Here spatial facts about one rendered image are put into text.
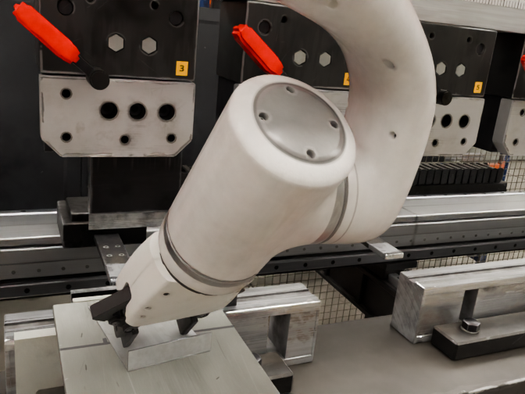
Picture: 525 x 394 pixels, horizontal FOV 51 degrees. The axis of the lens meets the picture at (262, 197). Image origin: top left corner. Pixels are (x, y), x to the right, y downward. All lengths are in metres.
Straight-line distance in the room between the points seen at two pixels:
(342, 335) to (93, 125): 0.51
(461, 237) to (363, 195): 0.89
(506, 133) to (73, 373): 0.63
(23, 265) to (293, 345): 0.42
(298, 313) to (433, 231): 0.51
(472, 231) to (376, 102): 0.91
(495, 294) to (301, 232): 0.66
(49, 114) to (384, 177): 0.33
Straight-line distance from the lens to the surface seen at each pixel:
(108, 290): 0.70
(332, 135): 0.33
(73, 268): 0.92
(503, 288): 0.99
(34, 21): 0.52
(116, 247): 0.80
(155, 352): 0.55
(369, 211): 0.39
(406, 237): 1.16
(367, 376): 0.81
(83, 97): 0.57
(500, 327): 0.96
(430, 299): 0.89
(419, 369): 0.85
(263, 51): 0.57
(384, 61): 0.35
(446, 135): 0.77
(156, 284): 0.44
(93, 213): 0.64
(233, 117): 0.31
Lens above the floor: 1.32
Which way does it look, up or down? 17 degrees down
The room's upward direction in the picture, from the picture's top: 6 degrees clockwise
